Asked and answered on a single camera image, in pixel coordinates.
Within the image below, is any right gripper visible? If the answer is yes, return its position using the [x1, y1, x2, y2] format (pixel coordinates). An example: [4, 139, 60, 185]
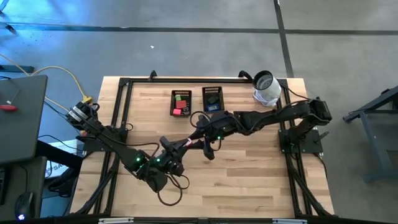
[187, 112, 239, 161]

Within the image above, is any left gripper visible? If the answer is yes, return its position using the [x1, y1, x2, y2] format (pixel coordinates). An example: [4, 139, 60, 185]
[155, 136, 197, 177]

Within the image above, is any black slotted plastic basket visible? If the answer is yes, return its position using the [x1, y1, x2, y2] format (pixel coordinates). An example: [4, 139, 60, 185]
[169, 90, 193, 118]
[201, 86, 225, 113]

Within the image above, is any crumpled white cloth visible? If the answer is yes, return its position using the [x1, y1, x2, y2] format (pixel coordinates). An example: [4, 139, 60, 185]
[252, 88, 279, 108]

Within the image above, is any white printed box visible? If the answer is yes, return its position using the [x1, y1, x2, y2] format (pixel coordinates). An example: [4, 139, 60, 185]
[43, 139, 78, 179]

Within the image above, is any dark metal side table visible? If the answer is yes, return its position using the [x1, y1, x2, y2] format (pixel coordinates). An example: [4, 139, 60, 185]
[343, 85, 398, 183]

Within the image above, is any black computer mouse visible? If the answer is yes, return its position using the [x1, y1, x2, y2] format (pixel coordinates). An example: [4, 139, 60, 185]
[14, 192, 35, 222]

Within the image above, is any thin tool with white tip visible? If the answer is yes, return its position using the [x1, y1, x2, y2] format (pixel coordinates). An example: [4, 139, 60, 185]
[6, 89, 21, 106]

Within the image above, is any black floor bar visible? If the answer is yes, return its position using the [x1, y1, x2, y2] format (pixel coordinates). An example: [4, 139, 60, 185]
[0, 64, 35, 74]

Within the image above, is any black aluminium table frame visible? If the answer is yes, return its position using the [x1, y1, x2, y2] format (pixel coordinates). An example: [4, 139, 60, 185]
[67, 76, 336, 218]

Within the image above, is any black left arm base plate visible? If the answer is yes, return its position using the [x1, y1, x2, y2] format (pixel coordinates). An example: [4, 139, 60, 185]
[81, 127, 129, 153]

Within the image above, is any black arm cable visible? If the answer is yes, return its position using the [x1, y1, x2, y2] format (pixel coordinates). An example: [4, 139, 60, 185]
[275, 75, 317, 102]

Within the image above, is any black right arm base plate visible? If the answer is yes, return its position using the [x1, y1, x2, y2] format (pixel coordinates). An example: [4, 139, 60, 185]
[278, 129, 330, 154]

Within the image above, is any yellow floor cable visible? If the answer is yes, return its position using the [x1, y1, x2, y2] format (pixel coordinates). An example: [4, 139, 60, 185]
[0, 53, 93, 105]

